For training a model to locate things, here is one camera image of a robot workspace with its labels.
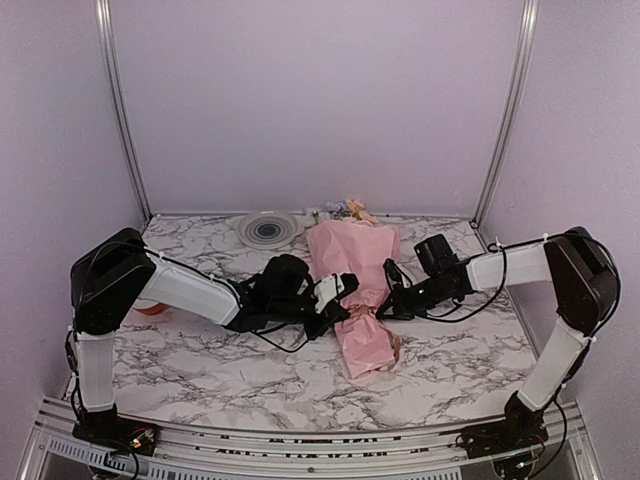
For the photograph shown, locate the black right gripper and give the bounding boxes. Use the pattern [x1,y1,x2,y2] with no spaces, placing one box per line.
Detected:
[376,273,454,320]

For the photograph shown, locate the pink wrapping paper sheet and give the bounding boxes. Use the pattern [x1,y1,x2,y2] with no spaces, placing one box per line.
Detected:
[306,220,400,379]

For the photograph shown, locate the blue fake flower stem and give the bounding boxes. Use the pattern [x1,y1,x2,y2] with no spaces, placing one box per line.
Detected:
[305,200,351,222]

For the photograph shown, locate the beige raffia ribbon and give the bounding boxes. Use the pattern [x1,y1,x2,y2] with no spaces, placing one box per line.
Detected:
[350,305,400,373]

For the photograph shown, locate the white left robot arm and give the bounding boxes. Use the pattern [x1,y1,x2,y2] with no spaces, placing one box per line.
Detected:
[69,228,359,445]

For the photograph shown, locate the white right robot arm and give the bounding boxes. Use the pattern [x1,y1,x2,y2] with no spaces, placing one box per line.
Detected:
[376,227,622,448]

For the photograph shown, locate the striped grey ceramic plate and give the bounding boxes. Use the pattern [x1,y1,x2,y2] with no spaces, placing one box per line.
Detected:
[235,210,303,250]

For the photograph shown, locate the white bowl with red outside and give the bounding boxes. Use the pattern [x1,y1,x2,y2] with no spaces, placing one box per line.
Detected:
[133,301,167,316]

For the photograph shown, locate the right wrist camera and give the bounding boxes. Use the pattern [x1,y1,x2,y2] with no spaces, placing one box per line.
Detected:
[383,258,414,291]

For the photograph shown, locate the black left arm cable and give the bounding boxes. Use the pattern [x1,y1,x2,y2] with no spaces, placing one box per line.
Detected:
[249,299,341,354]

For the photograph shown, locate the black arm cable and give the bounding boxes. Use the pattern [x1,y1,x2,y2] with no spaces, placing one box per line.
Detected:
[414,234,621,336]
[249,299,341,354]

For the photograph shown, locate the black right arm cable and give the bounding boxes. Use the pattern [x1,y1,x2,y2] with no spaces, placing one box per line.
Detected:
[414,234,621,336]

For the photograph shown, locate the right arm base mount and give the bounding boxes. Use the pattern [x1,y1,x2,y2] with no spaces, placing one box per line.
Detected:
[455,393,549,459]

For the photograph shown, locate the right aluminium frame post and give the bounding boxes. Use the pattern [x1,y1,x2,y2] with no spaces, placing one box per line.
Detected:
[473,0,540,228]

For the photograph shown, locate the aluminium frame post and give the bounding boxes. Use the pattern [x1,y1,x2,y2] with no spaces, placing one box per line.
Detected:
[95,0,152,222]
[473,0,540,228]

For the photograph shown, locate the aluminium front rail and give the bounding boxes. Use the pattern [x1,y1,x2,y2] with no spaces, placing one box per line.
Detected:
[17,398,603,479]

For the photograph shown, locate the left aluminium frame post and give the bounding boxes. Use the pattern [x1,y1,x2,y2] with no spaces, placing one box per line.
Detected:
[95,0,152,222]

